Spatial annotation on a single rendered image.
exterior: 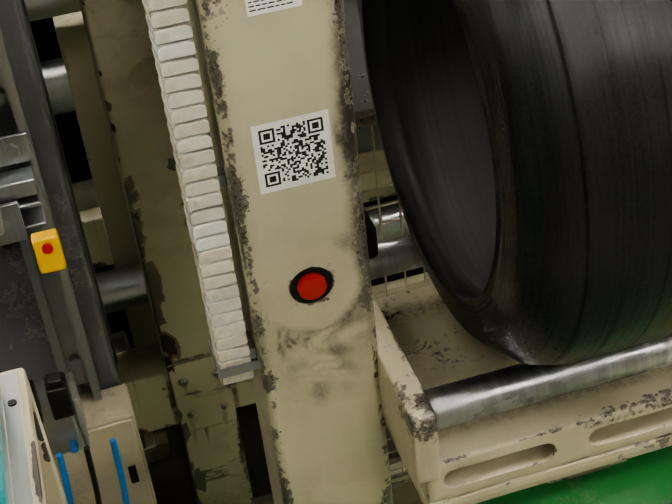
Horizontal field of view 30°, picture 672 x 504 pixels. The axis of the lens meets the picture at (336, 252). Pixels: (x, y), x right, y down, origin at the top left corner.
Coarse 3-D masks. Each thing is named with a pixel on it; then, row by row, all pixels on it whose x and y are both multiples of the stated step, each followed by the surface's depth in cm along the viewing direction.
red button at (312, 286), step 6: (306, 276) 127; (312, 276) 127; (318, 276) 127; (300, 282) 127; (306, 282) 126; (312, 282) 127; (318, 282) 127; (324, 282) 127; (300, 288) 127; (306, 288) 127; (312, 288) 127; (318, 288) 127; (324, 288) 128; (300, 294) 127; (306, 294) 127; (312, 294) 128; (318, 294) 128
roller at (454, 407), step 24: (600, 360) 136; (624, 360) 136; (648, 360) 137; (456, 384) 134; (480, 384) 134; (504, 384) 134; (528, 384) 134; (552, 384) 134; (576, 384) 135; (456, 408) 133; (480, 408) 133; (504, 408) 134
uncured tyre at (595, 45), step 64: (384, 0) 144; (448, 0) 155; (512, 0) 105; (576, 0) 103; (640, 0) 104; (384, 64) 148; (448, 64) 158; (512, 64) 105; (576, 64) 103; (640, 64) 104; (384, 128) 150; (448, 128) 158; (512, 128) 107; (576, 128) 104; (640, 128) 104; (448, 192) 157; (512, 192) 110; (576, 192) 106; (640, 192) 106; (448, 256) 143; (512, 256) 114; (576, 256) 109; (640, 256) 110; (512, 320) 120; (576, 320) 115; (640, 320) 118
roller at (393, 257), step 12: (384, 240) 157; (396, 240) 156; (408, 240) 156; (384, 252) 155; (396, 252) 155; (408, 252) 155; (372, 264) 155; (384, 264) 155; (396, 264) 155; (408, 264) 156; (420, 264) 157; (372, 276) 155; (384, 276) 157
